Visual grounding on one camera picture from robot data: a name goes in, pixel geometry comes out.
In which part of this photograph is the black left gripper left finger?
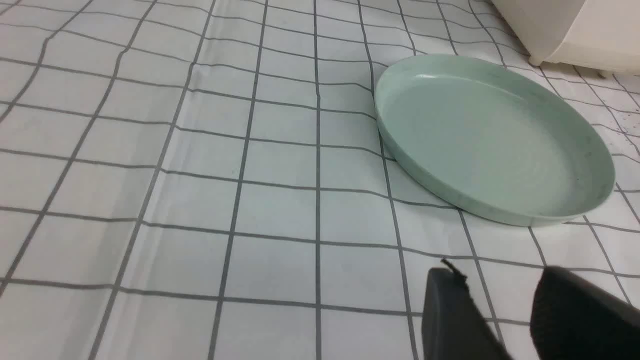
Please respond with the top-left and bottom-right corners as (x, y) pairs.
(422, 259), (511, 360)

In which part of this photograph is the light green round plate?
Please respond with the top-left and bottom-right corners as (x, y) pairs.
(374, 54), (616, 227)

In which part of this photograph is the white grid tablecloth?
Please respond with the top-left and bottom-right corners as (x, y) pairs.
(0, 0), (639, 360)

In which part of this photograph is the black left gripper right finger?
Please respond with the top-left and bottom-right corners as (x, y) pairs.
(529, 266), (640, 360)

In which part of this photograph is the cream white toaster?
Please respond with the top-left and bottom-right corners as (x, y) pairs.
(493, 0), (640, 78)

